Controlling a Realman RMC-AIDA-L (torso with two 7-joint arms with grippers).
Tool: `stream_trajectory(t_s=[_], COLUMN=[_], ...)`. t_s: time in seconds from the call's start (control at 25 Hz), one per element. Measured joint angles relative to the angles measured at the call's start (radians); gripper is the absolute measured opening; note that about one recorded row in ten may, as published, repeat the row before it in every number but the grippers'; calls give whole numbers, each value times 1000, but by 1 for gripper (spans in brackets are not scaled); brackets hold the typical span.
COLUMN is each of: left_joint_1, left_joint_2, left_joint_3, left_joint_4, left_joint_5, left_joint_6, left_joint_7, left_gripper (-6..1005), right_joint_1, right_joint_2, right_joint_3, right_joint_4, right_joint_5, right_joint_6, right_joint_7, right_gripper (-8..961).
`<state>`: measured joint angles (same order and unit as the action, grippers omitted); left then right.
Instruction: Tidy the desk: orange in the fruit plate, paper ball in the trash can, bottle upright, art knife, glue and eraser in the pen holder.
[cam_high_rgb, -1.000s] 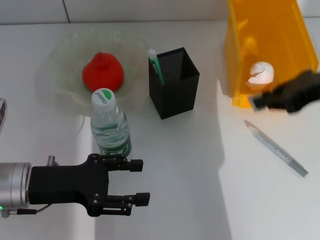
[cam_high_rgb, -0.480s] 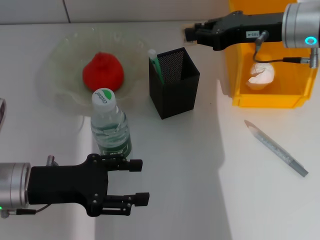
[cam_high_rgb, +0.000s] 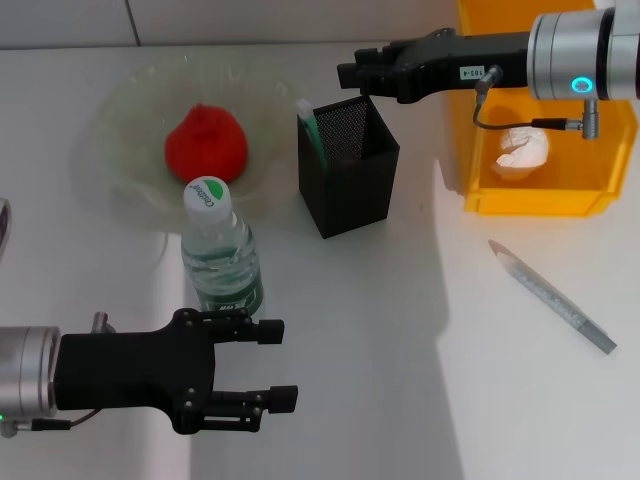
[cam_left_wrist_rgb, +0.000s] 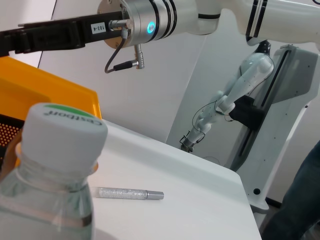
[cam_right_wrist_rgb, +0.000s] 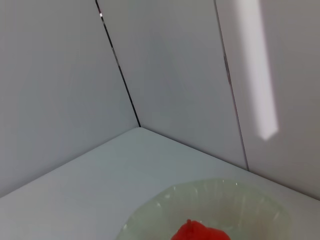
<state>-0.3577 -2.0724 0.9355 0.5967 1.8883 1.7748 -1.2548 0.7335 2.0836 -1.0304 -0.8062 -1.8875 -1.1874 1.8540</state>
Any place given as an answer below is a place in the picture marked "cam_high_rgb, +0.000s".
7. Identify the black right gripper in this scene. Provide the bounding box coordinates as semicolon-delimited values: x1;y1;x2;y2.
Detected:
337;29;531;104

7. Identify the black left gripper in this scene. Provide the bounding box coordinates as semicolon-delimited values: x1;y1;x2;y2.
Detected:
54;308;300;435

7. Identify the mint green pen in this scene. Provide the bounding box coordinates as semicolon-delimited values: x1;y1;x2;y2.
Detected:
294;98;331;171

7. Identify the clear green-label water bottle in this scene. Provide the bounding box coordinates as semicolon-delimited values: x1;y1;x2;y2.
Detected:
180;175;265;321

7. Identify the red knitted orange fruit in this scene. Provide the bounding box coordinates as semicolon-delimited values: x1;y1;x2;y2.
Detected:
164;103;250;187

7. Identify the white paper ball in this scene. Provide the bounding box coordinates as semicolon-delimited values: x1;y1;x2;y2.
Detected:
494;124;551;182

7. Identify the black mesh pen holder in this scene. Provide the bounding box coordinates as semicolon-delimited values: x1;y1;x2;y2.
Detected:
297;94;402;240

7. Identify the clear glass fruit plate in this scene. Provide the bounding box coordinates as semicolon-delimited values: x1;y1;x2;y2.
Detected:
69;52;307;224

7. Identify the yellow plastic bin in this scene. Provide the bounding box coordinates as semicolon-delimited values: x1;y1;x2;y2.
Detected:
457;0;640;218

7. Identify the black wrist cable with connector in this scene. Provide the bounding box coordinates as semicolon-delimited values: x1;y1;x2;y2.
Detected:
472;64;599;141
0;311;116;440

